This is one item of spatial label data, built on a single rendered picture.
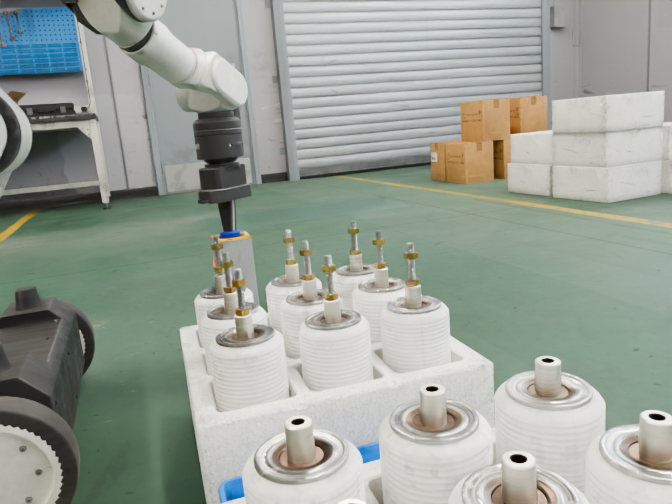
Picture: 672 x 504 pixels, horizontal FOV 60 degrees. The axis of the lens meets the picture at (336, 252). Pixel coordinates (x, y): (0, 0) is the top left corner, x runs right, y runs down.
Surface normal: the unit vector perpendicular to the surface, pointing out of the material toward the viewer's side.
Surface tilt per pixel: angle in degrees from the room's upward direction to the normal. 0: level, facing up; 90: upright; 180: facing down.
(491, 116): 90
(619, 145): 90
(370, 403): 90
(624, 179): 90
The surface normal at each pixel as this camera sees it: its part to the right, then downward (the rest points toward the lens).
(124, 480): -0.08, -0.97
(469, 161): 0.32, 0.18
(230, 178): 0.88, 0.03
